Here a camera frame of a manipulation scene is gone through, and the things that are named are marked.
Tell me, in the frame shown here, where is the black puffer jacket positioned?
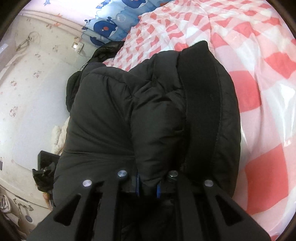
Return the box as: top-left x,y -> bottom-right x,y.
53,41 -> 241,205

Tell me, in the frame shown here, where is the cream quilted jacket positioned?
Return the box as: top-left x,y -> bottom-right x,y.
51,118 -> 70,156

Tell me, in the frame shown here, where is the black coat at bed head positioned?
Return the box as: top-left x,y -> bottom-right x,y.
66,41 -> 125,112

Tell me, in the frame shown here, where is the blue whale curtain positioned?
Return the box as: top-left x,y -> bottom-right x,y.
81,0 -> 168,47

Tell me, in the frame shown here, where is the white wall socket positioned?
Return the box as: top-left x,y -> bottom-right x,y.
72,42 -> 84,52

